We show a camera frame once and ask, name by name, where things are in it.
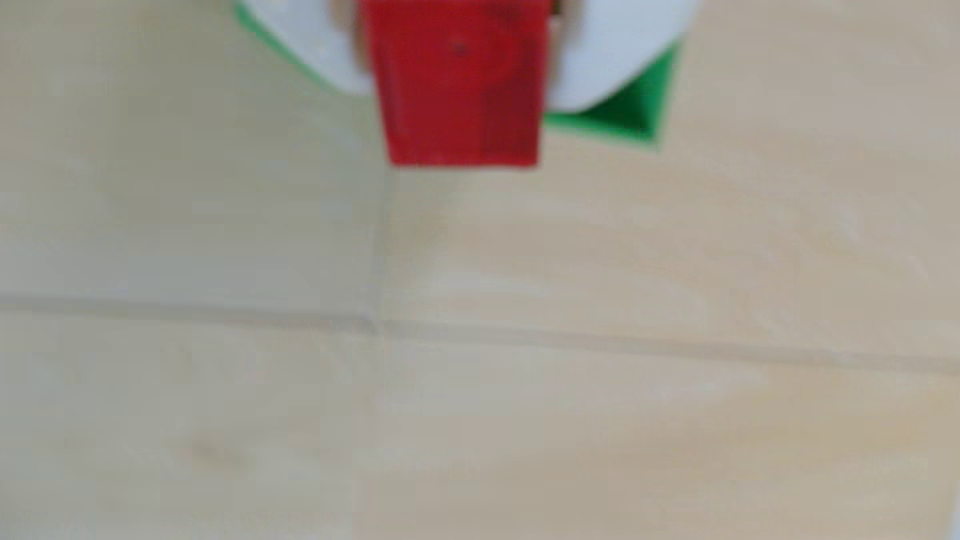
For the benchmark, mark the red block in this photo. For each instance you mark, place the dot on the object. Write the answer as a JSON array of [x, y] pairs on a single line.
[[457, 82]]

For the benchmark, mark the green box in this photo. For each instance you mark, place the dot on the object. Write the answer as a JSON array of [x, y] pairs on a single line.
[[630, 105]]

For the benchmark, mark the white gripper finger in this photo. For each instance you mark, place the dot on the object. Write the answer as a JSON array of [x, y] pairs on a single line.
[[307, 37], [615, 45]]

